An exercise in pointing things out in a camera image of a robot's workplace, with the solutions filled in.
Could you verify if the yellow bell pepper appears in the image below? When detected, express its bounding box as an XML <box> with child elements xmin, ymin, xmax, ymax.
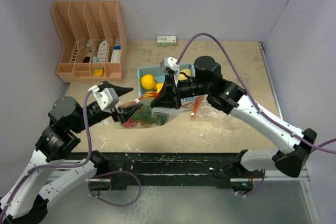
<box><xmin>154</xmin><ymin>83</ymin><xmax>164</xmax><ymax>93</ymax></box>

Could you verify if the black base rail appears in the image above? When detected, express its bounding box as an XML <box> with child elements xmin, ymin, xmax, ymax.
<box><xmin>62</xmin><ymin>152</ymin><xmax>266</xmax><ymax>192</ymax></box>

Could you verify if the pale yellow pear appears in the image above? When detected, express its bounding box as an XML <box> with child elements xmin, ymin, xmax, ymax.
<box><xmin>179</xmin><ymin>68</ymin><xmax>192</xmax><ymax>81</ymax></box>

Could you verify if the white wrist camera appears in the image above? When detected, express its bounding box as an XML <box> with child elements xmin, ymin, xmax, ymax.
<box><xmin>88</xmin><ymin>84</ymin><xmax>119</xmax><ymax>111</ymax></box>
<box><xmin>160</xmin><ymin>57</ymin><xmax>180</xmax><ymax>75</ymax></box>

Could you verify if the white striped packet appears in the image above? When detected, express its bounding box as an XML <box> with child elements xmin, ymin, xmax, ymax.
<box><xmin>97</xmin><ymin>40</ymin><xmax>108</xmax><ymax>63</ymax></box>

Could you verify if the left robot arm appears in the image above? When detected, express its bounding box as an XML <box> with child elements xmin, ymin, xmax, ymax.
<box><xmin>1</xmin><ymin>81</ymin><xmax>142</xmax><ymax>223</ymax></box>

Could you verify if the white blue packet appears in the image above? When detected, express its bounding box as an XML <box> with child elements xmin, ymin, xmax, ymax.
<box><xmin>110</xmin><ymin>38</ymin><xmax>121</xmax><ymax>63</ymax></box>

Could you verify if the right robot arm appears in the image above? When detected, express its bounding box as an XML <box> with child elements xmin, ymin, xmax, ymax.
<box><xmin>150</xmin><ymin>56</ymin><xmax>317</xmax><ymax>178</ymax></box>

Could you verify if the yellow block in organizer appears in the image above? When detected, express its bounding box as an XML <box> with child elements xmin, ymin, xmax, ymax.
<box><xmin>93</xmin><ymin>69</ymin><xmax>104</xmax><ymax>77</ymax></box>

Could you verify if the black white packet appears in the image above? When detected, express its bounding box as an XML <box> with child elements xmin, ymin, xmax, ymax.
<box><xmin>82</xmin><ymin>39</ymin><xmax>92</xmax><ymax>63</ymax></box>

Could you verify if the blue plastic basket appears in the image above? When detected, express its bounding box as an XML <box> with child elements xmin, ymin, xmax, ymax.
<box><xmin>136</xmin><ymin>63</ymin><xmax>195</xmax><ymax>101</ymax></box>

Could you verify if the orange plastic file organizer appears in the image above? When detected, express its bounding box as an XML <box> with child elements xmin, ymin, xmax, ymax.
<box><xmin>51</xmin><ymin>0</ymin><xmax>128</xmax><ymax>83</ymax></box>

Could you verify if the small white green box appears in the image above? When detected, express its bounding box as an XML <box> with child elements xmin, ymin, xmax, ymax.
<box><xmin>156</xmin><ymin>35</ymin><xmax>176</xmax><ymax>47</ymax></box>

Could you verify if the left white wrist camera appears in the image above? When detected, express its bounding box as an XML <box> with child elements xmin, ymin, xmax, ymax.
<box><xmin>88</xmin><ymin>84</ymin><xmax>119</xmax><ymax>111</ymax></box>

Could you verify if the small yellow pear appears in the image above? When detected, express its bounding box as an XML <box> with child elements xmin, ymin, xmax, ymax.
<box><xmin>142</xmin><ymin>91</ymin><xmax>159</xmax><ymax>98</ymax></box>

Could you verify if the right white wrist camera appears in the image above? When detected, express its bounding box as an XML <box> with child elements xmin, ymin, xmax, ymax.
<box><xmin>160</xmin><ymin>57</ymin><xmax>180</xmax><ymax>75</ymax></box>

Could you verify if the green orange fruit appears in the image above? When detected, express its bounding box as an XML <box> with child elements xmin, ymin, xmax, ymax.
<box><xmin>131</xmin><ymin>109</ymin><xmax>155</xmax><ymax>127</ymax></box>

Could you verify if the clear zip bag orange zipper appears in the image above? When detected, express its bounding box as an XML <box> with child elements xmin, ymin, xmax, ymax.
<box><xmin>114</xmin><ymin>96</ymin><xmax>195</xmax><ymax>129</ymax></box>

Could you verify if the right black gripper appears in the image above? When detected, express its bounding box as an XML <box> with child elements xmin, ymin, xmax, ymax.
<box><xmin>151</xmin><ymin>73</ymin><xmax>211</xmax><ymax>110</ymax></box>

